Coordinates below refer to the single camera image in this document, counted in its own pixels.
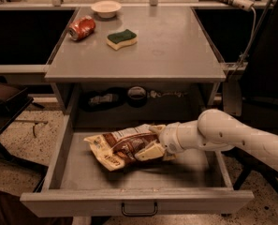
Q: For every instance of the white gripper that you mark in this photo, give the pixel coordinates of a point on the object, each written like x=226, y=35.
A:
x=168, y=139

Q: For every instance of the brown chip bag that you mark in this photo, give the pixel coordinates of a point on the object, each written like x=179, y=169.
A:
x=116, y=150

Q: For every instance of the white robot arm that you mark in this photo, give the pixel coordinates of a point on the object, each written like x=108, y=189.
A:
x=214, y=130

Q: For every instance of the grey counter cabinet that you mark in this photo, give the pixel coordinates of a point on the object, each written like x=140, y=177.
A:
x=172, y=56

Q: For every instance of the grey open drawer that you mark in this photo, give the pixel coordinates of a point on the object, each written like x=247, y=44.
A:
x=76, y=184

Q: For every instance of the black tape roll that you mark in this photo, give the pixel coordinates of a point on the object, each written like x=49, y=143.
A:
x=136, y=96

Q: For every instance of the green and yellow sponge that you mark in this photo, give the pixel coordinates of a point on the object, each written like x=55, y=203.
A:
x=122, y=39

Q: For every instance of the black office chair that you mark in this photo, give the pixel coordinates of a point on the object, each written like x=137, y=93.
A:
x=259, y=82

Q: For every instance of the crushed red soda can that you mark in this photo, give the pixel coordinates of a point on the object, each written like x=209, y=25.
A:
x=81, y=28

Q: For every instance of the white bowl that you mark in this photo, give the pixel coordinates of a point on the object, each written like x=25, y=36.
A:
x=106, y=9

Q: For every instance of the black drawer handle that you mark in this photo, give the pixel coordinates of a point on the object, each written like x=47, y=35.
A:
x=139, y=209

